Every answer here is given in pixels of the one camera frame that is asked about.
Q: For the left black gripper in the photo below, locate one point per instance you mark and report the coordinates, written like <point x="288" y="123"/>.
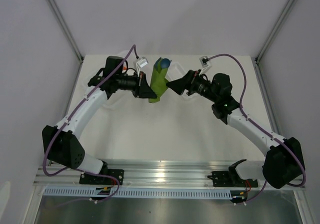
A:
<point x="142" y="90"/>

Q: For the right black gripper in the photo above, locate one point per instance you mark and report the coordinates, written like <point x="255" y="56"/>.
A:
<point x="179" y="86"/>

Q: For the green paper napkin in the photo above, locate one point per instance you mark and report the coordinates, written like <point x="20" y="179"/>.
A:
<point x="158" y="83"/>

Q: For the blue plastic spoon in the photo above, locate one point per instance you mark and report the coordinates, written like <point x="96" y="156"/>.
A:
<point x="165" y="63"/>

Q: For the blue plastic fork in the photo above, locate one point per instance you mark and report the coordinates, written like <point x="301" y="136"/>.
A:
<point x="157" y="66"/>

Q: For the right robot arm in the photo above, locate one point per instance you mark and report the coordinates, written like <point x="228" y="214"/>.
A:
<point x="283" y="157"/>

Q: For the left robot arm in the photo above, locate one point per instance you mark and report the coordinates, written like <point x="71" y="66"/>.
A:
<point x="61" y="142"/>

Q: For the small white plastic tray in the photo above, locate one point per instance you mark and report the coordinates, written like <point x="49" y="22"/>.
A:
<point x="176" y="71"/>

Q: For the large white plastic basket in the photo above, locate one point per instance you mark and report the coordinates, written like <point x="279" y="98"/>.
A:
<point x="95" y="62"/>

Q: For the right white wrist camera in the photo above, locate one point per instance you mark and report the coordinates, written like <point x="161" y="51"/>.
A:
<point x="205" y="64"/>

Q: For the aluminium front rail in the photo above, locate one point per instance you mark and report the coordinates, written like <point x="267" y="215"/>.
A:
<point x="147" y="174"/>

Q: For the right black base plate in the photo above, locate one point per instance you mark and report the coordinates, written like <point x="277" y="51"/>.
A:
<point x="229" y="179"/>

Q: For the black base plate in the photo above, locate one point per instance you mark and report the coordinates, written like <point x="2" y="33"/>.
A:
<point x="229" y="179"/>
<point x="116" y="174"/>

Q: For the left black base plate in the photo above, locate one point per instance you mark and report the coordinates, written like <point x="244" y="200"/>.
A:
<point x="116" y="174"/>

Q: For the white slotted cable duct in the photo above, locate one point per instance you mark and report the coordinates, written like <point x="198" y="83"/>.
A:
<point x="210" y="194"/>

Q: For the left aluminium frame post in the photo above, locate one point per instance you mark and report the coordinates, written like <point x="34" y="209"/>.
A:
<point x="53" y="5"/>

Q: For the aluminium frame post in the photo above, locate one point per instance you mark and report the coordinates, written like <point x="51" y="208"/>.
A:
<point x="53" y="5"/>
<point x="277" y="26"/>

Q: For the right aluminium frame post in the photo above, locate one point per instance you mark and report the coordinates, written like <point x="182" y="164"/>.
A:
<point x="277" y="26"/>

